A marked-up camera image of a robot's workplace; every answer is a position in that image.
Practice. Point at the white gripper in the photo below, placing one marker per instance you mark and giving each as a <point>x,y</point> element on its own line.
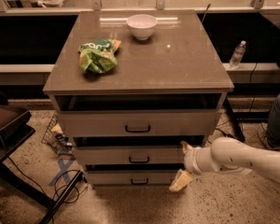
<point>189,161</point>

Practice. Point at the drawer with black handle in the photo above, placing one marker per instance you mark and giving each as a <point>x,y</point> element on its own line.
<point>129,155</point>
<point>87,124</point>
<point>130,178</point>

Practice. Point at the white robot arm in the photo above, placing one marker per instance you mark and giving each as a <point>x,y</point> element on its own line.
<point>226,156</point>

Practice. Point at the grey drawer cabinet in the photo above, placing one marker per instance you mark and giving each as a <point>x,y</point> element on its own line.
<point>176,70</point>

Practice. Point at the person leg in jeans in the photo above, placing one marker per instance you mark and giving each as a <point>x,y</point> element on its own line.
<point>270,137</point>

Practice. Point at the clear plastic water bottle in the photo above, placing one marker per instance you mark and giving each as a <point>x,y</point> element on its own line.
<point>237,55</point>

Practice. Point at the blue tape cross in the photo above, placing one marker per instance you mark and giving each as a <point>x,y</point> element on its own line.
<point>64,166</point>

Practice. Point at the green chip bag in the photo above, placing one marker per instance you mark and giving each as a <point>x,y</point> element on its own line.
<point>98,56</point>

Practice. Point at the white bowl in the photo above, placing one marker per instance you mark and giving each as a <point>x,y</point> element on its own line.
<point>142,26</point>

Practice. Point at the black stand with tray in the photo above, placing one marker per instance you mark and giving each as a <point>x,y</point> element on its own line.
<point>14,131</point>

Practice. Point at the wire basket with items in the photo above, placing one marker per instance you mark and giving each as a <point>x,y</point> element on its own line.
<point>55,139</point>

